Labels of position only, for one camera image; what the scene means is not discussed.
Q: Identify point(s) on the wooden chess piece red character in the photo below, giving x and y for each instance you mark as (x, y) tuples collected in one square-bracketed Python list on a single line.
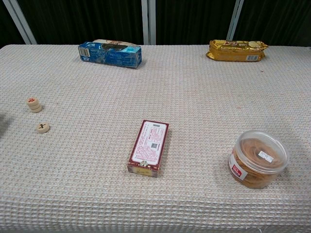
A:
[(32, 100)]

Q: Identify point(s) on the beige waffle-weave tablecloth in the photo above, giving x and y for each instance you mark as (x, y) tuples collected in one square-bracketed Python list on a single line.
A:
[(170, 97)]

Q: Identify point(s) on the blue cookie box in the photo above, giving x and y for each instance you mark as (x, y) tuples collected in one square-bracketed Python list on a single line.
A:
[(109, 57)]

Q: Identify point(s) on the brown and white snack packet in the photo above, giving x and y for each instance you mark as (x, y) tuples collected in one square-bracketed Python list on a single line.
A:
[(114, 42)]

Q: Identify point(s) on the gold foil snack packet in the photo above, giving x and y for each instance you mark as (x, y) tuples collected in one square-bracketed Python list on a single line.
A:
[(233, 52)]

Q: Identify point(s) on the dark green curtain panel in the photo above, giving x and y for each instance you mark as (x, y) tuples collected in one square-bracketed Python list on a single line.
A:
[(279, 19), (7, 29), (85, 19), (194, 19)]

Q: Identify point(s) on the clear plastic cookie tub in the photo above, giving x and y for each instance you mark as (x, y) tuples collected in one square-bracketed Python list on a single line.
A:
[(257, 155)]

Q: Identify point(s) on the white metal frame post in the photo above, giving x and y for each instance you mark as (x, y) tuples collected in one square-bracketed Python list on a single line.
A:
[(19, 21), (148, 21), (234, 19)]

